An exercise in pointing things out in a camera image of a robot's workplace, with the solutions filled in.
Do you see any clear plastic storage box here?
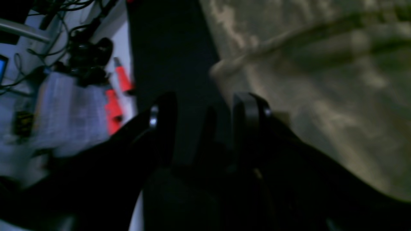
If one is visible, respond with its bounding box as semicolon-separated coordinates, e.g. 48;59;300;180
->
30;72;110;157

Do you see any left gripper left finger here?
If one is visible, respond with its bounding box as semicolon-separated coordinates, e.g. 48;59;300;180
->
1;92;178;231

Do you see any black table cloth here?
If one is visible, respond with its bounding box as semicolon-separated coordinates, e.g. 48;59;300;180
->
126;0;232;165

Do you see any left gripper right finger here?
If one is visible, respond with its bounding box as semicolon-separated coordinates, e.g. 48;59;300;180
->
232;92;410;231

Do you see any orange black clamp far left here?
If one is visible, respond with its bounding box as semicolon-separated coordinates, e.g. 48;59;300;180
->
105;57;135;135

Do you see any camouflage t-shirt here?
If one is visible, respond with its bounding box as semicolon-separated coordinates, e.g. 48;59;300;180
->
200;0;411;202

